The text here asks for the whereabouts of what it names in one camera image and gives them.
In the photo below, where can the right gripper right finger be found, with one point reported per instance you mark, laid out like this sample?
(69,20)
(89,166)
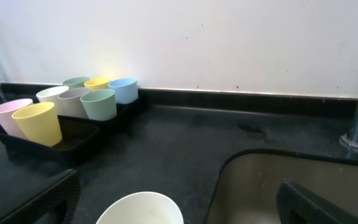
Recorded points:
(303,205)

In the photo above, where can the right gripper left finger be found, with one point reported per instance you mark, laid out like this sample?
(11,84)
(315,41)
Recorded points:
(54,199)

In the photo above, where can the white cup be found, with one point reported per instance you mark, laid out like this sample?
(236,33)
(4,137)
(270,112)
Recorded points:
(141,210)
(47,98)

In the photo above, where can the steel sink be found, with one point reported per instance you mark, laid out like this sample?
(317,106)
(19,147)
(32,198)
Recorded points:
(253,186)

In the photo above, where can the black tray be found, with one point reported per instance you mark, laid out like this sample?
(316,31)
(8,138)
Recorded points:
(76,133)

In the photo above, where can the yellow cup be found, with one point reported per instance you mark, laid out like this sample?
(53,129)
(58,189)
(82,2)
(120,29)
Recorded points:
(39,127)
(96,84)

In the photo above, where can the pink cup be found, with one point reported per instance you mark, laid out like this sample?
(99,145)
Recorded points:
(5,119)

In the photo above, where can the grey cup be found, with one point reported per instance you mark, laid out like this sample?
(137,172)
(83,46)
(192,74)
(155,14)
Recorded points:
(70,105)

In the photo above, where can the green cup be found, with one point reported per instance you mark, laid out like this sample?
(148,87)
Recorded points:
(99,107)
(75,82)

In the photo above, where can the blue cup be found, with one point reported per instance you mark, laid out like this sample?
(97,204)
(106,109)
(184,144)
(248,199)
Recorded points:
(124,91)

